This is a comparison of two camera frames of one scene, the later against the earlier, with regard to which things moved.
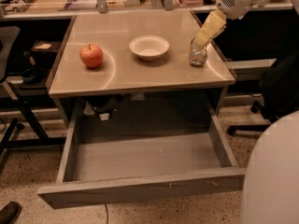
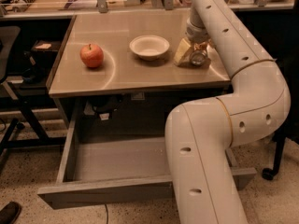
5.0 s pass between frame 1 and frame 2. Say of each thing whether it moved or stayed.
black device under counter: stayed
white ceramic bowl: stayed
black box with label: stayed
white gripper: moved
